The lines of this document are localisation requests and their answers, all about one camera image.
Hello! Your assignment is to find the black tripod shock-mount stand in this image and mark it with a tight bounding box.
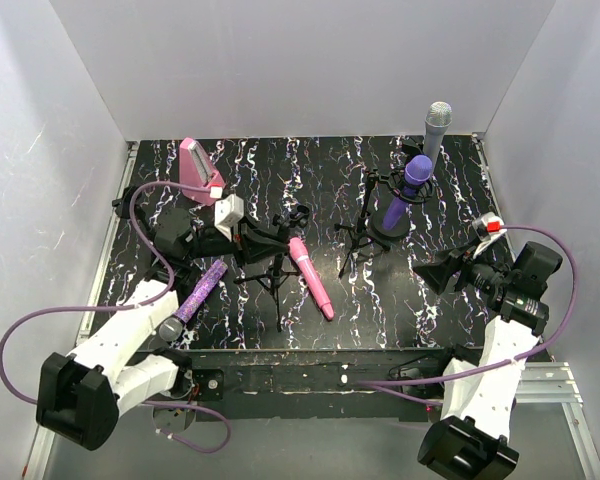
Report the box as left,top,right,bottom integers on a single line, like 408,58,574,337
334,168,434,278

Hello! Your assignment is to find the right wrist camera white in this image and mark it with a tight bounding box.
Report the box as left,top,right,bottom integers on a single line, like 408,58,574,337
471,212,507,259

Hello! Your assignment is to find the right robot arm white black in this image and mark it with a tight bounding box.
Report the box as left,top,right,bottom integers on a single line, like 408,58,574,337
414,242,563,479

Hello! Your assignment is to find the purple matte microphone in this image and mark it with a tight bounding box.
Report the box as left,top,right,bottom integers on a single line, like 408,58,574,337
382,154,433,231

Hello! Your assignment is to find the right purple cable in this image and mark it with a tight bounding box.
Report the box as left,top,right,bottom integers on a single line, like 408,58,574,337
352,224,579,406

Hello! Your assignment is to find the black left-edge clip stand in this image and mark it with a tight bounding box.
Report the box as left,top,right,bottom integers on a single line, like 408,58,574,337
111,185,146,222

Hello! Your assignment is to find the silver grey microphone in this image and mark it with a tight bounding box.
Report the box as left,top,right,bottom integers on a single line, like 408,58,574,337
422,101,453,165

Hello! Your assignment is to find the pink microphone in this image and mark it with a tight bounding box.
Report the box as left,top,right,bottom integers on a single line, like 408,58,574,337
289,237,335,321

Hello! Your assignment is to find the black round-base clip stand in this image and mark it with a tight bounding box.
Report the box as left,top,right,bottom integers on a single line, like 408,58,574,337
371,137,424,240

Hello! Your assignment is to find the pink metronome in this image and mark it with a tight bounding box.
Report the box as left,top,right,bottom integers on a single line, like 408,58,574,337
179,138,225,206

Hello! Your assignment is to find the purple glitter microphone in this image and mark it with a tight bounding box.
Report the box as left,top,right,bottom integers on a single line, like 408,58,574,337
158,260,228,342

